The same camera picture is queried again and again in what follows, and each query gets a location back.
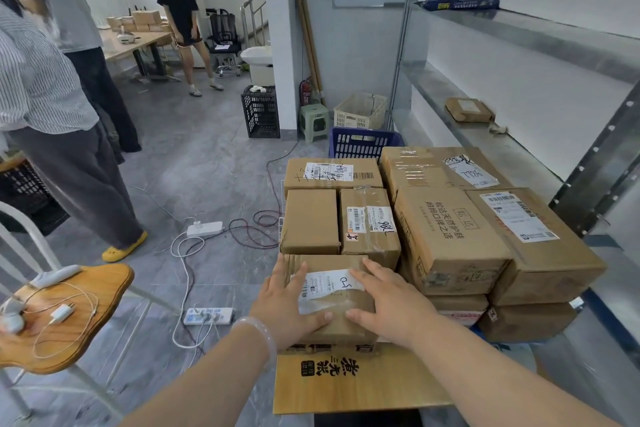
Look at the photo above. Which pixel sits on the cardboard box with white label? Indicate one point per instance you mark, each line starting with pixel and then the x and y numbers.
pixel 560 261

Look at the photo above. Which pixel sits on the green plastic stool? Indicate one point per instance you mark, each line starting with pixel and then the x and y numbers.
pixel 314 112

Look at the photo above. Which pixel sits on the office chair with castors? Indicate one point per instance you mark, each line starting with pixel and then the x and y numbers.
pixel 229 66

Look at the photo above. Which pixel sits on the long wooden work table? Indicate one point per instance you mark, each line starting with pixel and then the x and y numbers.
pixel 145 41

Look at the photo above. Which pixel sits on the person's right hand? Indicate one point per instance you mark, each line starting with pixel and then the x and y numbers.
pixel 405 311

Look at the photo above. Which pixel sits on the yellow printed cardboard box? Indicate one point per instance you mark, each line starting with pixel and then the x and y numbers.
pixel 390 381

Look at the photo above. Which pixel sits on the white rag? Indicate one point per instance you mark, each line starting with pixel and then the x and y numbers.
pixel 257 89

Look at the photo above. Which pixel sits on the cardboard scrap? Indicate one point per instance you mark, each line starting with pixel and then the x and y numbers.
pixel 498 130

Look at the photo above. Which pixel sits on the wooden poles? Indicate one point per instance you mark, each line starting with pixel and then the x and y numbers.
pixel 306 41

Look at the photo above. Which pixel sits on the box with Chinese print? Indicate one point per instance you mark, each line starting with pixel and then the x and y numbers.
pixel 450 251

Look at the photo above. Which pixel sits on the black pedestal stand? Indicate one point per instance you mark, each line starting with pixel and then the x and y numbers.
pixel 370 419

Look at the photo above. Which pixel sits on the white power strip with plugs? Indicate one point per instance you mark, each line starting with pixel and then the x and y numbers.
pixel 207 316

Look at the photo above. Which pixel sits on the person's left hand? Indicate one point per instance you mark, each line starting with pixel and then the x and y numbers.
pixel 280 306

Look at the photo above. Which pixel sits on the black plastic crate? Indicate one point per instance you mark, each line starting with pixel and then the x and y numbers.
pixel 260 114
pixel 25 191

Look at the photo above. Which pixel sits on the dark blue plastic crate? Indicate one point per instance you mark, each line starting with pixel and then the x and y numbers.
pixel 360 134

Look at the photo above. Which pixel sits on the metal shelving rack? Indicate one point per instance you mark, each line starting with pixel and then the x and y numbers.
pixel 550 36

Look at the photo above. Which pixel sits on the blue packet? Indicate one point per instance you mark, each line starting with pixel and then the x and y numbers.
pixel 460 2

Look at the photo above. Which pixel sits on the small white adapter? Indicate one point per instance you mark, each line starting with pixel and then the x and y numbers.
pixel 12 321

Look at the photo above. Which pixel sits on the person's left forearm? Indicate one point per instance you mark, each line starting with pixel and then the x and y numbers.
pixel 200 386

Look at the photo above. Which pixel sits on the white charger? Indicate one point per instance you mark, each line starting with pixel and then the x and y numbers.
pixel 62 314

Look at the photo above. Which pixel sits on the white round chair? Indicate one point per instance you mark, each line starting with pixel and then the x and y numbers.
pixel 257 57

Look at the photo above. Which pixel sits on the cream plastic basket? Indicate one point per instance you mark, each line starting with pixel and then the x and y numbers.
pixel 350 119

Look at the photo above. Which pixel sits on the taped box two labels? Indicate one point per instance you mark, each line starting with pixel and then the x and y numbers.
pixel 375 246

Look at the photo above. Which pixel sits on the metal stair railing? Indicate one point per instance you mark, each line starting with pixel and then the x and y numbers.
pixel 252 11

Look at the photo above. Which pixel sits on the yellow shoe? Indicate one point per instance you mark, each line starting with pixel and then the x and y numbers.
pixel 122 249

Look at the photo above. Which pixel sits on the pile of small parcels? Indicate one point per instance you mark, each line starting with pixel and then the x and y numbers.
pixel 145 17

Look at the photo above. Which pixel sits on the large brown box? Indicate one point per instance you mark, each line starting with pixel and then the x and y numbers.
pixel 530 324
pixel 457 306

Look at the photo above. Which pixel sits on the white plastic device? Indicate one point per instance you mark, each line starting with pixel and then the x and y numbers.
pixel 55 276

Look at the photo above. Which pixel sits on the person's right forearm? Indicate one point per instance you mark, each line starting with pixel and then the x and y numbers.
pixel 500 381

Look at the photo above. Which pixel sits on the box with torn label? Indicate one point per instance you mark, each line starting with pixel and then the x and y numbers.
pixel 345 334

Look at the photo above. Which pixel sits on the box with scribbled label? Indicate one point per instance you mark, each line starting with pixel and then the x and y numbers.
pixel 295 176

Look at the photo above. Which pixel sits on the red fire extinguisher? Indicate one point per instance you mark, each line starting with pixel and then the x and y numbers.
pixel 305 93

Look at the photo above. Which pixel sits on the plain small cardboard box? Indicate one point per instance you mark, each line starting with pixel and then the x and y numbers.
pixel 310 221

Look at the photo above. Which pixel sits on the white headset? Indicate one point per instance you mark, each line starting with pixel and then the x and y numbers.
pixel 126 37

